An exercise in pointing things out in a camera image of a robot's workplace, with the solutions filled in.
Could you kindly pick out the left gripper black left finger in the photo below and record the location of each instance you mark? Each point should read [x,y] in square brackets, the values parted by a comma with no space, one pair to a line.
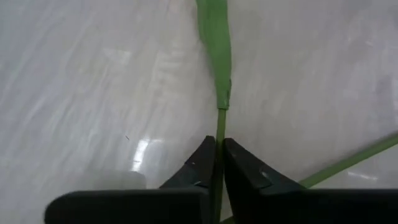
[140,208]

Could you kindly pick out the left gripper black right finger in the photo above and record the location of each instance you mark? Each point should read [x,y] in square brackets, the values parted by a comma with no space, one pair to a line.
[295,208]

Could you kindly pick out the pink artificial tulip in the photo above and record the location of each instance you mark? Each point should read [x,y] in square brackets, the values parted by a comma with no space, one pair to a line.
[217,62]
[348,161]

